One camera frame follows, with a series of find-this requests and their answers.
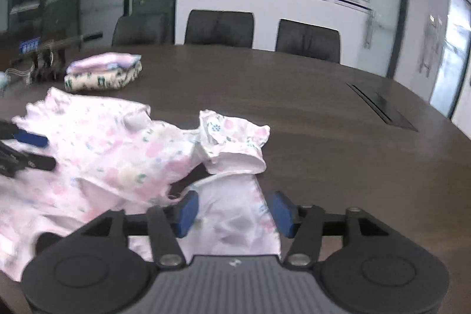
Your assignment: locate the small blue sign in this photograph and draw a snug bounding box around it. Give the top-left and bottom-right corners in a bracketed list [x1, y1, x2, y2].
[18, 38, 41, 54]

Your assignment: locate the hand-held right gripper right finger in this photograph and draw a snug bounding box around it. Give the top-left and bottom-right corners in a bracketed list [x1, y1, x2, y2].
[267, 190, 390, 268]

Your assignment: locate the pink floral garment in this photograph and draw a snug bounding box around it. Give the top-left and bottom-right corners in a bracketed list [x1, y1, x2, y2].
[0, 87, 282, 282]

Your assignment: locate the black office chair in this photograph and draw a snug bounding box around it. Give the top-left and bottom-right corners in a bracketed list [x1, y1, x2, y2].
[112, 13, 167, 47]
[275, 19, 341, 64]
[184, 10, 255, 49]

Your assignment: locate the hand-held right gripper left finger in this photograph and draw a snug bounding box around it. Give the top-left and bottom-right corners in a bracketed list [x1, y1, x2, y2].
[78, 190, 201, 268]

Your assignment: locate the folded pink garment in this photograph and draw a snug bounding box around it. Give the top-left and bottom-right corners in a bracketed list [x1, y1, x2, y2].
[66, 52, 142, 74]

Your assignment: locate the table cable hatch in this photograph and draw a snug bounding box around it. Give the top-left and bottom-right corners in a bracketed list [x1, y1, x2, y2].
[345, 82, 419, 133]

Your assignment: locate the stack of folded clothes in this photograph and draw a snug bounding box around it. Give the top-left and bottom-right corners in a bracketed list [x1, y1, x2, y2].
[64, 62, 144, 92]

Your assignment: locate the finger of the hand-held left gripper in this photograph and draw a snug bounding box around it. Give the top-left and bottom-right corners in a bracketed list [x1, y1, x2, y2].
[0, 120, 50, 150]
[0, 140, 57, 179]

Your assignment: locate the glass door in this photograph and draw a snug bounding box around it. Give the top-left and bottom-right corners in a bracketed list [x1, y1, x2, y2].
[429, 0, 471, 119]

